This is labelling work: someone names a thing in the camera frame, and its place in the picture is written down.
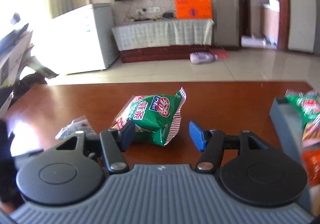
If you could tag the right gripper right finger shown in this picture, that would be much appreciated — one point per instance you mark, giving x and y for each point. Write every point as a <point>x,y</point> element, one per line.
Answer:
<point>211,143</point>

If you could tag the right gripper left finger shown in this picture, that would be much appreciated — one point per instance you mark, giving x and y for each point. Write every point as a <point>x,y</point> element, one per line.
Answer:
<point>110,144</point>

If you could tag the large green chip bag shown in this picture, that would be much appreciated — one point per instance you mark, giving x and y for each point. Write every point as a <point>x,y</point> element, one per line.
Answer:
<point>157,118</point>

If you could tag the orange snack packet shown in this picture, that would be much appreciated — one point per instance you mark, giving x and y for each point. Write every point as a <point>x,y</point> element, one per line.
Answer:
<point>312,165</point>

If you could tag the newspaper print pyramid packet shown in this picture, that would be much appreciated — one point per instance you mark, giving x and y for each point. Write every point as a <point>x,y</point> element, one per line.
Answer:
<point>79,124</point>

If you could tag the blue grey tray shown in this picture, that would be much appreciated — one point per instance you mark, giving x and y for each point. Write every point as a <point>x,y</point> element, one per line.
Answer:
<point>288,126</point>

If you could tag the pink floor mat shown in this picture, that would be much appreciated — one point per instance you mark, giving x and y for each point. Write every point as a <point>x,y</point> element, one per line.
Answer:
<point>219,53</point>

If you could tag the green chip bag in tray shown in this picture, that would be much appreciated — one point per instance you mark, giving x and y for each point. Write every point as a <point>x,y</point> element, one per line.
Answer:
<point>307,105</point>

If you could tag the white chest freezer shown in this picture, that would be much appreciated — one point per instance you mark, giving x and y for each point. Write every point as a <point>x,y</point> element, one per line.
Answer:
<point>78,41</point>

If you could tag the cloth covered TV cabinet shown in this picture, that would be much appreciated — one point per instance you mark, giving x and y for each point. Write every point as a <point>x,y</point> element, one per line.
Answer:
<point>163,39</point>

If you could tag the black router box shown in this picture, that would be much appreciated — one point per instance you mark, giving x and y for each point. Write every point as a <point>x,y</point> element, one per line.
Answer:
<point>168,15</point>

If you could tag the orange gift box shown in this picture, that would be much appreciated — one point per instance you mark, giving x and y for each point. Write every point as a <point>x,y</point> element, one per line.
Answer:
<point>193,9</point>

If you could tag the white wall power strip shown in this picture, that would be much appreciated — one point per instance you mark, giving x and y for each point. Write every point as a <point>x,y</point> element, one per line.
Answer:
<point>150,10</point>

